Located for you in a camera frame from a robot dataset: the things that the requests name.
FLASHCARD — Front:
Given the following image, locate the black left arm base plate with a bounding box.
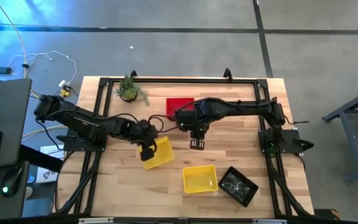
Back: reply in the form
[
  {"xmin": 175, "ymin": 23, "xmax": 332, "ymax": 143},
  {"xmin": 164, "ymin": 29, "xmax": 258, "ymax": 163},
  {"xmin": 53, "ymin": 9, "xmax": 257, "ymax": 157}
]
[{"xmin": 63, "ymin": 129, "xmax": 107, "ymax": 152}]

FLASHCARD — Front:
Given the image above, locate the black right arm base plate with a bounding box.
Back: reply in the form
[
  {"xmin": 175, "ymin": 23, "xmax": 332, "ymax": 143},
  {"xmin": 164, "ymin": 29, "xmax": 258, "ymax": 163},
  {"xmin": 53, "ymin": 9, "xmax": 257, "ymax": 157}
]
[{"xmin": 258, "ymin": 129, "xmax": 304, "ymax": 155}]

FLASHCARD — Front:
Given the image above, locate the black aluminium table frame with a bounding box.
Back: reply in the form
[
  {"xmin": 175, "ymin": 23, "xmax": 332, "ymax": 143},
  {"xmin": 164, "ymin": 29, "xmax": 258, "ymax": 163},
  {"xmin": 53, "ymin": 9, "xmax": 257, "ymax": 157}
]
[{"xmin": 53, "ymin": 76, "xmax": 315, "ymax": 218}]

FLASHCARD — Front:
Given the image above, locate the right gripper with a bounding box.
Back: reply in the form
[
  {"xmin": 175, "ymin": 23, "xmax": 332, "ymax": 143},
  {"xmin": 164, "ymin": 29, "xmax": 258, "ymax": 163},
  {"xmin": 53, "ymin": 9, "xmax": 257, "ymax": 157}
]
[{"xmin": 190, "ymin": 121, "xmax": 209, "ymax": 151}]

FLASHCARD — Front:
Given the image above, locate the grey desk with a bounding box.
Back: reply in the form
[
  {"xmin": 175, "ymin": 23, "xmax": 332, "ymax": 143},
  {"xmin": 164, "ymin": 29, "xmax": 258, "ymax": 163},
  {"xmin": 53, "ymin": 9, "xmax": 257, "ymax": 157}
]
[{"xmin": 0, "ymin": 77, "xmax": 32, "ymax": 222}]

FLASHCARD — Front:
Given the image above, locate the white printed paper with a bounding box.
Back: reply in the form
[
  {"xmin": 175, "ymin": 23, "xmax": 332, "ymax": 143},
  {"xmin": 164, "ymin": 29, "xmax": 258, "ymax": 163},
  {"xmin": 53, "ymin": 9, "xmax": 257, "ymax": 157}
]
[{"xmin": 35, "ymin": 144, "xmax": 65, "ymax": 184}]

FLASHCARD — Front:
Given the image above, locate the grey metal cart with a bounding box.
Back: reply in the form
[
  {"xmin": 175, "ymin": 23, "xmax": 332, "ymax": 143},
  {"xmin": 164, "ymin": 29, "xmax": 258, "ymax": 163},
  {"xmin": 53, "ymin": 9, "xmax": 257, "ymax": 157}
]
[{"xmin": 321, "ymin": 83, "xmax": 358, "ymax": 183}]

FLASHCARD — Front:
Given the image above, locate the red plastic basket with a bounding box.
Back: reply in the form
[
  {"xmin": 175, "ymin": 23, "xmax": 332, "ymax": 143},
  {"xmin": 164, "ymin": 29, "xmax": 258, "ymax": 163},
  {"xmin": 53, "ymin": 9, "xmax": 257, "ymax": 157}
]
[{"xmin": 165, "ymin": 97, "xmax": 195, "ymax": 121}]

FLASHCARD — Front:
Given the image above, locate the white cable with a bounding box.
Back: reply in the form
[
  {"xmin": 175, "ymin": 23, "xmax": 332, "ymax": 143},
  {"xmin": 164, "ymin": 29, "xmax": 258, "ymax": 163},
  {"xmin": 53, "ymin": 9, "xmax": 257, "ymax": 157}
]
[{"xmin": 6, "ymin": 50, "xmax": 78, "ymax": 88}]

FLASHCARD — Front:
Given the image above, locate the beige cable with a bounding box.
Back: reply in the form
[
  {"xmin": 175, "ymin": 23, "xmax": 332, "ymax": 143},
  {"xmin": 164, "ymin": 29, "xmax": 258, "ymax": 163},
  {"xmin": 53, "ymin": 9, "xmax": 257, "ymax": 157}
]
[{"xmin": 0, "ymin": 0, "xmax": 27, "ymax": 78}]

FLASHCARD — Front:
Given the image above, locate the silver metal bracket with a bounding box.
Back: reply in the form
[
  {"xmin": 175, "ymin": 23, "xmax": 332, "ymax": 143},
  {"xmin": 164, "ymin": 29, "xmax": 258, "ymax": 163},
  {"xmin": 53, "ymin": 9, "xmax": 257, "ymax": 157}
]
[
  {"xmin": 78, "ymin": 217, "xmax": 114, "ymax": 224},
  {"xmin": 252, "ymin": 218, "xmax": 288, "ymax": 224}
]

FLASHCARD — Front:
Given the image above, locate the potted succulent plant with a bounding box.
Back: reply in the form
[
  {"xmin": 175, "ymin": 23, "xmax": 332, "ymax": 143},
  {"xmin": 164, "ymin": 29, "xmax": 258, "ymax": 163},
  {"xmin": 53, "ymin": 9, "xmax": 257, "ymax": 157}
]
[{"xmin": 114, "ymin": 73, "xmax": 150, "ymax": 106}]

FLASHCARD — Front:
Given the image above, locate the black plastic basket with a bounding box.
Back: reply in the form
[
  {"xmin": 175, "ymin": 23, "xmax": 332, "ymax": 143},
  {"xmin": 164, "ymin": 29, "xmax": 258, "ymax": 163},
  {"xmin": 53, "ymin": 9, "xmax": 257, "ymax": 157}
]
[{"xmin": 218, "ymin": 166, "xmax": 259, "ymax": 208}]

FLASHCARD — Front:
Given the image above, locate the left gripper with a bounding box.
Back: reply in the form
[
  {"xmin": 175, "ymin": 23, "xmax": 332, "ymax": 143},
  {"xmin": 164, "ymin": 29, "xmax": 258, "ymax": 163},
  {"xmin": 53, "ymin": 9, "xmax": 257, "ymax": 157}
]
[{"xmin": 129, "ymin": 119, "xmax": 160, "ymax": 162}]

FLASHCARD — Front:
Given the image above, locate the yellow plastic basket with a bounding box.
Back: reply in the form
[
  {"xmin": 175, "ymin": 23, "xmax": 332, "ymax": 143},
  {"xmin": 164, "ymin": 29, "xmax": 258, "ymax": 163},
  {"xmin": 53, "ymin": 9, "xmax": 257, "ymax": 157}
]
[
  {"xmin": 182, "ymin": 164, "xmax": 219, "ymax": 194},
  {"xmin": 137, "ymin": 136, "xmax": 176, "ymax": 170}
]

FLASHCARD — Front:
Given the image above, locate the black computer mouse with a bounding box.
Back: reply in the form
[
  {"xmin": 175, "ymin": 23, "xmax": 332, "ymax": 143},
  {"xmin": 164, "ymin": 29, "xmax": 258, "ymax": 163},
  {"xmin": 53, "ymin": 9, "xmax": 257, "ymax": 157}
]
[{"xmin": 1, "ymin": 166, "xmax": 23, "ymax": 198}]

